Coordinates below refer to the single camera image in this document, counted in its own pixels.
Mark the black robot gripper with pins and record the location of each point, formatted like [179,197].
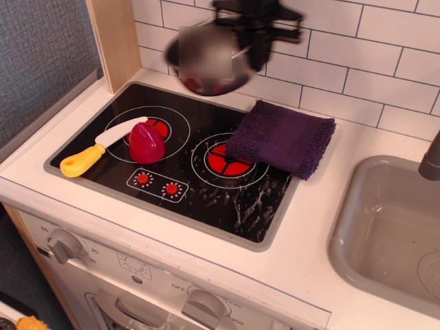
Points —
[253,24]

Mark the silver metal pan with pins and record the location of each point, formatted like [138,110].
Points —
[208,59]

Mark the purple rag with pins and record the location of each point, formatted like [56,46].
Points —
[285,139]

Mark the red toy pepper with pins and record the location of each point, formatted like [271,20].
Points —
[146,144]

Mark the black toy stovetop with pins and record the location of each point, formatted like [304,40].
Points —
[195,183]

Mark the grey faucet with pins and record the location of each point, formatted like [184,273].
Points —
[429,167]

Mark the grey sink basin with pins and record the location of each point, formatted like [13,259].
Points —
[386,236]

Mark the grey oven knob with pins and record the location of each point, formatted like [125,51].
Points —
[204,308]

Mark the grey timer knob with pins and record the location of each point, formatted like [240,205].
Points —
[63,245]

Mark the orange black object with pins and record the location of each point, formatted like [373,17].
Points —
[24,323]

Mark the wooden side post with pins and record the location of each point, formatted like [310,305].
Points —
[114,29]

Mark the yellow handled toy knife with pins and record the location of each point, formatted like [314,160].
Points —
[78,164]

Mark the grey oven door handle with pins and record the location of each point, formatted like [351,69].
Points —
[131,312]

